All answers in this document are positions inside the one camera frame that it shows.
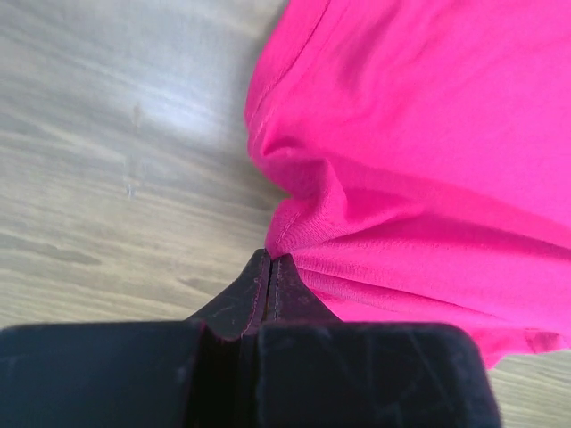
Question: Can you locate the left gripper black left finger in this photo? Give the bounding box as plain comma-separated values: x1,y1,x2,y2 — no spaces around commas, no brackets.
1,250,271,427

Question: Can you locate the magenta red t-shirt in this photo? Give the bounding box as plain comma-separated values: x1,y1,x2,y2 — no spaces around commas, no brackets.
244,1,570,366

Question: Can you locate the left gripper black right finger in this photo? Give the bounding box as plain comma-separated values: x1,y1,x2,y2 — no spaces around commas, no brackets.
253,257,500,427

